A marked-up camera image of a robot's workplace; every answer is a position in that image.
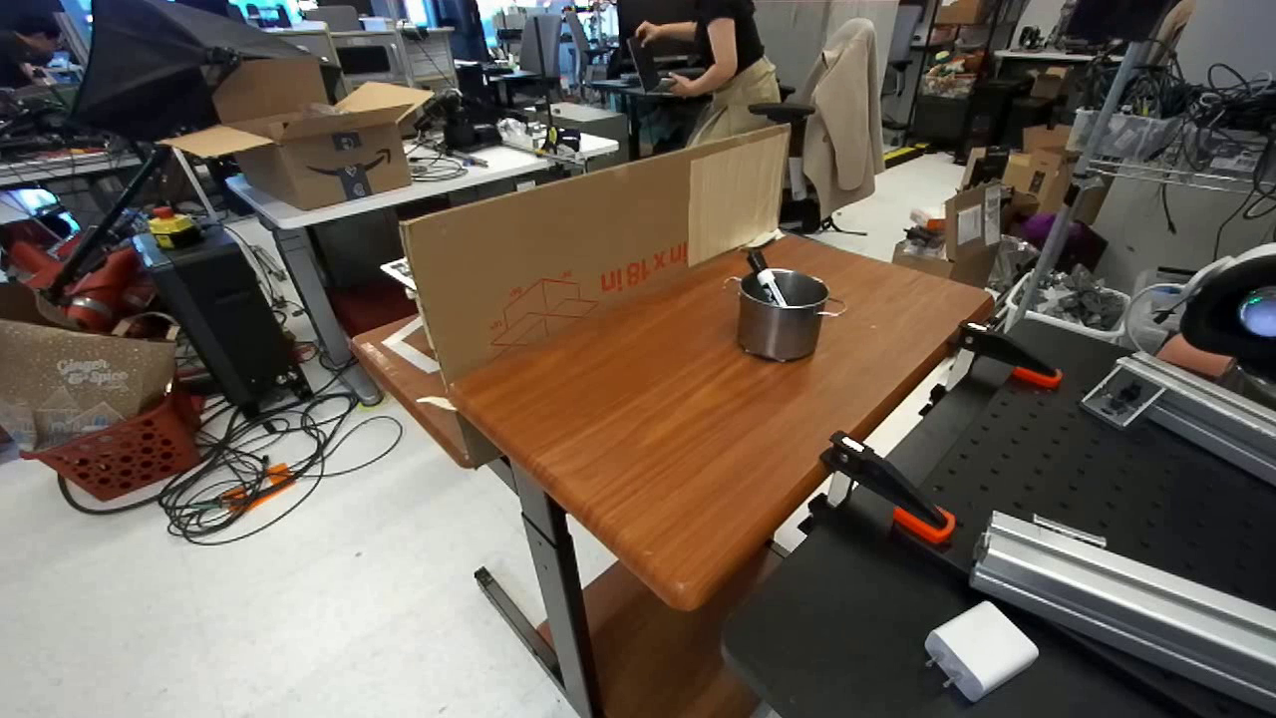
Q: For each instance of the black and white marker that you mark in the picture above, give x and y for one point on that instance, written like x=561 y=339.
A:
x=765 y=275

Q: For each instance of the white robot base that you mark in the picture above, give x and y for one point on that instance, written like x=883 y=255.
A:
x=1223 y=319

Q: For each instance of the silver metal pot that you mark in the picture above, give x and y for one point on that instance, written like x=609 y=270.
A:
x=782 y=332

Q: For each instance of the brown cardboard divider panel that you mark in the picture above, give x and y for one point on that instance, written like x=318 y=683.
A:
x=524 y=265

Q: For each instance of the grey office desk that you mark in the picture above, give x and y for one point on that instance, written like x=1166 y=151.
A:
x=295 y=235

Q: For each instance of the office chair with beige jacket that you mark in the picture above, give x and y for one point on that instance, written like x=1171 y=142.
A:
x=834 y=128

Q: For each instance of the person in black shirt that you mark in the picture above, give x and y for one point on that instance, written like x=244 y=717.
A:
x=737 y=74

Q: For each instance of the near black orange clamp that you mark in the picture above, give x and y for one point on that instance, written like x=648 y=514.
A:
x=911 y=509

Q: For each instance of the black orange clamp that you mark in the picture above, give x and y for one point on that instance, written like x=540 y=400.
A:
x=911 y=509
x=1021 y=366

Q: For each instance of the black perforated breadboard table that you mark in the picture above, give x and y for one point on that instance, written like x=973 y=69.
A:
x=840 y=626

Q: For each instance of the far black orange clamp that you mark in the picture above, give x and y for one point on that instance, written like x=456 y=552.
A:
x=1021 y=366

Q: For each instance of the open cardboard box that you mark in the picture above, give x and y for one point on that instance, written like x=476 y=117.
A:
x=273 y=117

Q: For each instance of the black control box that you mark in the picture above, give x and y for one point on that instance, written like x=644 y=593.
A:
x=212 y=291

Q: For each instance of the white power adapter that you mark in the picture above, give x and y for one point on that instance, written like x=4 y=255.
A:
x=977 y=653

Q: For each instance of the red plastic basket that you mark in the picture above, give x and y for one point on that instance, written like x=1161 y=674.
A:
x=129 y=453

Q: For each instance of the black softbox light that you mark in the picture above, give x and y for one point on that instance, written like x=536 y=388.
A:
x=154 y=66

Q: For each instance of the brown paper bag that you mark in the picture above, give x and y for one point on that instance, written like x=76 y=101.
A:
x=64 y=382

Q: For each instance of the black table leg frame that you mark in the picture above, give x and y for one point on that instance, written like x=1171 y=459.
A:
x=564 y=641

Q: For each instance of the near aluminium extrusion rail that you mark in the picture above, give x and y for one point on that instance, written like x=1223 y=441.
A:
x=1145 y=613

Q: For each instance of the aluminium extrusion rail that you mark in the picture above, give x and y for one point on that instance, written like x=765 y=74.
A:
x=1145 y=613
x=1207 y=416

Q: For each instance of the far aluminium extrusion rail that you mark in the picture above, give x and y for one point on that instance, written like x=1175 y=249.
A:
x=1207 y=416

